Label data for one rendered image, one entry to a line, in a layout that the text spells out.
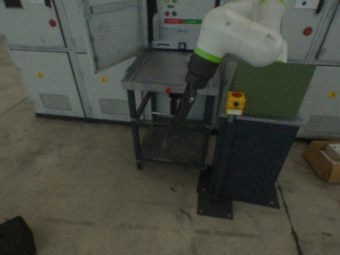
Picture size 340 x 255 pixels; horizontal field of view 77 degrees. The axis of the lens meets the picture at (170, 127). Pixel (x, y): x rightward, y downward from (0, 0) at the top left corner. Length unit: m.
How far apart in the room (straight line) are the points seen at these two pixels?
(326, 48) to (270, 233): 1.44
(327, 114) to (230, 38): 1.89
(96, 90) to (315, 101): 2.10
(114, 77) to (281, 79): 1.52
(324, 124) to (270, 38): 1.90
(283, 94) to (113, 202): 1.36
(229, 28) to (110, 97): 1.84
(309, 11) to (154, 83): 1.25
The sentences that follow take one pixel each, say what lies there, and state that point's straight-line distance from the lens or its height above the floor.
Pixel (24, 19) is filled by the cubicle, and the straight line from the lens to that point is 2.49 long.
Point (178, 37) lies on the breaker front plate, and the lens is 1.99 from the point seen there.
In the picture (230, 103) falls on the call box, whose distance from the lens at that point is 1.12.
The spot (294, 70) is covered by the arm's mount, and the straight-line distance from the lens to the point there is 1.23.
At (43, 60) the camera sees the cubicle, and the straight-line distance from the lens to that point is 2.53.
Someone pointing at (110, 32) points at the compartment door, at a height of 1.06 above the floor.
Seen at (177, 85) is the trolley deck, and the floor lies 0.84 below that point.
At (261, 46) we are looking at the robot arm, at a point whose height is 1.24.
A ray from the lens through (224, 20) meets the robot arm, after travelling 0.64.
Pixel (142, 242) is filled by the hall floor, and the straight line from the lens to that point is 1.56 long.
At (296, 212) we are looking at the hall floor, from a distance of 1.89.
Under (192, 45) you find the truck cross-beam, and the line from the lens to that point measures 1.98.
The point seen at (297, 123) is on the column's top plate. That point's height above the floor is 0.75.
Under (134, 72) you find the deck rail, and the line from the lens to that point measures 1.54.
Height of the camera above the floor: 1.39
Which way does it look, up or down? 36 degrees down
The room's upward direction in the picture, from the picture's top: straight up
